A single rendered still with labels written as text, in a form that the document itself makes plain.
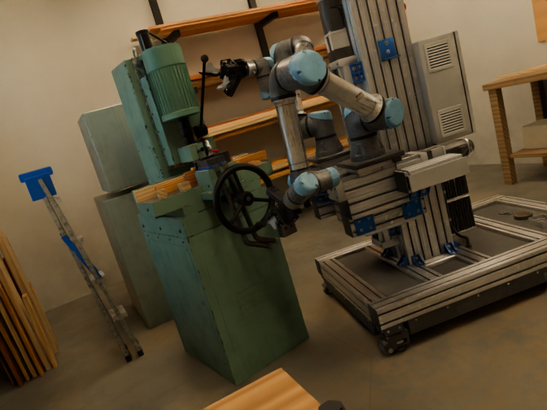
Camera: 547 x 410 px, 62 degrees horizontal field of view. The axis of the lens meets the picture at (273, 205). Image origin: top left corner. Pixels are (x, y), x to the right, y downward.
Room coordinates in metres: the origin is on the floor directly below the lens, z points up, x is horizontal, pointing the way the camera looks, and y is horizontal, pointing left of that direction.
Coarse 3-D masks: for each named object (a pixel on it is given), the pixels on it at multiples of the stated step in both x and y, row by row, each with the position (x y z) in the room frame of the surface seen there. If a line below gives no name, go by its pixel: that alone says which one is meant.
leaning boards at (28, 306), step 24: (0, 240) 2.80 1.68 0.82; (0, 264) 2.60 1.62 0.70; (0, 288) 2.51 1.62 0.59; (24, 288) 2.81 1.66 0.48; (0, 312) 2.63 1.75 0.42; (24, 312) 2.62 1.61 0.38; (0, 336) 2.52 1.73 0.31; (24, 336) 2.52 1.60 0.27; (48, 336) 2.82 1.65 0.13; (24, 360) 2.62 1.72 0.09; (48, 360) 2.61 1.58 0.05
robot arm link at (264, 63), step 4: (252, 60) 2.19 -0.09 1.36; (256, 60) 2.19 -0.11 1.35; (260, 60) 2.20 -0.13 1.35; (264, 60) 2.21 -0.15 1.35; (268, 60) 2.22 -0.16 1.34; (272, 60) 2.23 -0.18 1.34; (256, 64) 2.18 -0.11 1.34; (260, 64) 2.19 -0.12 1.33; (264, 64) 2.20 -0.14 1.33; (268, 64) 2.21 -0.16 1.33; (272, 64) 2.23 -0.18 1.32; (256, 68) 2.18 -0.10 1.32; (260, 68) 2.19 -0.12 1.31; (264, 68) 2.20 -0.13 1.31; (268, 68) 2.21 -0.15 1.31; (256, 72) 2.19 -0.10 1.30; (260, 72) 2.20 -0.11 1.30; (264, 72) 2.20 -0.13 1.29; (268, 72) 2.20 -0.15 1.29; (256, 76) 2.22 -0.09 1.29
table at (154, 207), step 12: (264, 168) 2.09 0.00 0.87; (252, 180) 2.05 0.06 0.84; (180, 192) 1.88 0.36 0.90; (192, 192) 1.89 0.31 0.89; (204, 192) 1.89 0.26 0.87; (144, 204) 1.87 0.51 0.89; (156, 204) 1.80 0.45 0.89; (168, 204) 1.82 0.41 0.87; (180, 204) 1.85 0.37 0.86; (156, 216) 1.79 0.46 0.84
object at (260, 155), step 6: (264, 150) 2.29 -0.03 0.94; (246, 156) 2.23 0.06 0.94; (252, 156) 2.25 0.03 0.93; (258, 156) 2.27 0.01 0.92; (264, 156) 2.28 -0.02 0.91; (246, 162) 2.22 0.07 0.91; (180, 180) 2.03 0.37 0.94; (162, 186) 1.98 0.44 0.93; (168, 186) 2.00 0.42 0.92; (174, 186) 2.01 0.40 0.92; (168, 192) 2.00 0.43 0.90
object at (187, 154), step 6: (192, 144) 2.13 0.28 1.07; (198, 144) 2.06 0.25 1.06; (180, 150) 2.12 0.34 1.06; (186, 150) 2.07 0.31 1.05; (192, 150) 2.04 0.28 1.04; (180, 156) 2.14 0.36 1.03; (186, 156) 2.08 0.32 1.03; (192, 156) 2.04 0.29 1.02; (198, 156) 2.05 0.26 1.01; (204, 156) 2.07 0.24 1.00
